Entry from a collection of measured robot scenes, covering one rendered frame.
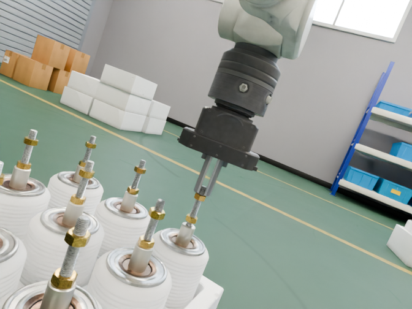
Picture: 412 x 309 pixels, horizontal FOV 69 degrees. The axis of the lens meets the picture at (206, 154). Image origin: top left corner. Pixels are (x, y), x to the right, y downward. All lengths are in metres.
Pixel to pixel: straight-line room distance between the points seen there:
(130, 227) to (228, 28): 0.34
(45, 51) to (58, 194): 3.68
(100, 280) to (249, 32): 0.35
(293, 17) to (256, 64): 0.07
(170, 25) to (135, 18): 0.88
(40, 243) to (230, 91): 0.30
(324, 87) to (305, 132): 0.78
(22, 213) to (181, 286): 0.25
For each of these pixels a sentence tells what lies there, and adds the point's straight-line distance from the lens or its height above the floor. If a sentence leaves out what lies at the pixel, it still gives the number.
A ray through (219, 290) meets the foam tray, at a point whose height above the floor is 0.18.
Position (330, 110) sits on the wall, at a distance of 5.35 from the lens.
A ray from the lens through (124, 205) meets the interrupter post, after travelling 0.53.
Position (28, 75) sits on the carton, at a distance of 4.09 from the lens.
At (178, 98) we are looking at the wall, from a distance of 6.04.
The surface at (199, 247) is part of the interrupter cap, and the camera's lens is 0.49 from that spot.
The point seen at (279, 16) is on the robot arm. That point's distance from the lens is 0.37.
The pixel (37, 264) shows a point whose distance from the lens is 0.44.
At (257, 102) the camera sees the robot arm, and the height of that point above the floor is 0.49.
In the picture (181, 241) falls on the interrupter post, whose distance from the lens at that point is 0.48.
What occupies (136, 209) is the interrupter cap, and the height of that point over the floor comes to 0.25.
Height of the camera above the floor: 0.45
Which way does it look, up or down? 8 degrees down
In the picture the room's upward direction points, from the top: 21 degrees clockwise
